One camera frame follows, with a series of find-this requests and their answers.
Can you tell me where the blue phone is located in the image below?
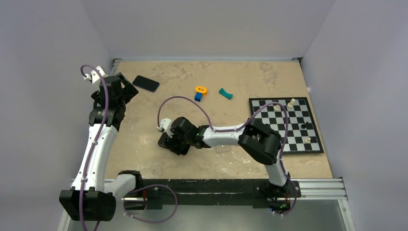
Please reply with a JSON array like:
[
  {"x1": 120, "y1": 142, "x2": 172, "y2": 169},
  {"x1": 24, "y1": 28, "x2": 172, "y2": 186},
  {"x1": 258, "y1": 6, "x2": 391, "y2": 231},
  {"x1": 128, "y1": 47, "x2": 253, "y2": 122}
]
[{"x1": 132, "y1": 75, "x2": 160, "y2": 92}]

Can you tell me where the black chess piece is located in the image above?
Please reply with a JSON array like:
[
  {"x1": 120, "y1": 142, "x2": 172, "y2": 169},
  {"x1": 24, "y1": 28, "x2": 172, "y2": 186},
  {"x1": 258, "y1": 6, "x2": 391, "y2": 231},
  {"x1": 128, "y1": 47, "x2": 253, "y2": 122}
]
[{"x1": 301, "y1": 122, "x2": 309, "y2": 129}]

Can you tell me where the blue toy block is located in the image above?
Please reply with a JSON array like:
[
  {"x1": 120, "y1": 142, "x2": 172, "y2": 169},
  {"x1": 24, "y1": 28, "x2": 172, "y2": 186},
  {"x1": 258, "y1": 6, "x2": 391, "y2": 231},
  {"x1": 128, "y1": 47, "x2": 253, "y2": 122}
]
[{"x1": 194, "y1": 92, "x2": 203, "y2": 102}]

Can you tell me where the black white chessboard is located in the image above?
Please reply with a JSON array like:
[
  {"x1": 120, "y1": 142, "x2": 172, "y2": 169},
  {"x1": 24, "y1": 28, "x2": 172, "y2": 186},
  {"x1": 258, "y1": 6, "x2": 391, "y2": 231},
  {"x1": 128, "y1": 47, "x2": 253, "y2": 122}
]
[{"x1": 249, "y1": 97, "x2": 324, "y2": 154}]

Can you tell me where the teal curved toy block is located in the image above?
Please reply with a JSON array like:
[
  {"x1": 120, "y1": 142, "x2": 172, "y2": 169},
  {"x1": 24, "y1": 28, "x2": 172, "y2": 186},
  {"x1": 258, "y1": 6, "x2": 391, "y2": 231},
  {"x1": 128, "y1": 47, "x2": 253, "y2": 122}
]
[{"x1": 219, "y1": 88, "x2": 233, "y2": 100}]

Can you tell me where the white chess piece tall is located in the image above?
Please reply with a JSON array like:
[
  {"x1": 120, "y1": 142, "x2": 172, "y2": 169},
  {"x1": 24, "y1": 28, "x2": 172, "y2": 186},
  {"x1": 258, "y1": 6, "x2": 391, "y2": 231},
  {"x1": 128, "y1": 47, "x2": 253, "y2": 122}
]
[{"x1": 287, "y1": 98, "x2": 296, "y2": 108}]

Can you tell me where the black front mounting bar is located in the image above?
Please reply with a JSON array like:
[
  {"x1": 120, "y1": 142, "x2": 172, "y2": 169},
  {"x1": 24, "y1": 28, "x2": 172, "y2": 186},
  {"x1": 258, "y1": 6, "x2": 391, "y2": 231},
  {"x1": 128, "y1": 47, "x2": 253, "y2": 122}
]
[{"x1": 126, "y1": 179, "x2": 302, "y2": 211}]

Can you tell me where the black phone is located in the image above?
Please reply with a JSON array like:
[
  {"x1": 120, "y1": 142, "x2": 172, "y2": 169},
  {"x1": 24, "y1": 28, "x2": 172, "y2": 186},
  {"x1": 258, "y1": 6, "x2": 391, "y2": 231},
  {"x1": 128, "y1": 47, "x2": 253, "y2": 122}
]
[{"x1": 158, "y1": 132, "x2": 173, "y2": 150}]

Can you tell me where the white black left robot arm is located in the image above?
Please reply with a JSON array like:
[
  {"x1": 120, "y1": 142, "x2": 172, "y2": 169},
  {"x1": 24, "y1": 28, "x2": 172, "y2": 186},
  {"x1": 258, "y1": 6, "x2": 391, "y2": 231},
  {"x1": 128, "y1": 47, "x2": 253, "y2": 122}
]
[{"x1": 59, "y1": 73, "x2": 143, "y2": 221}]

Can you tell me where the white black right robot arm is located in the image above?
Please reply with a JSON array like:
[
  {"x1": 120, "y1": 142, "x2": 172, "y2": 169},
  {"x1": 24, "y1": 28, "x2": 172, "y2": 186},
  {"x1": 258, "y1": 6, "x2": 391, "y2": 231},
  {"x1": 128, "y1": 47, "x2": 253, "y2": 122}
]
[{"x1": 158, "y1": 117, "x2": 301, "y2": 201}]

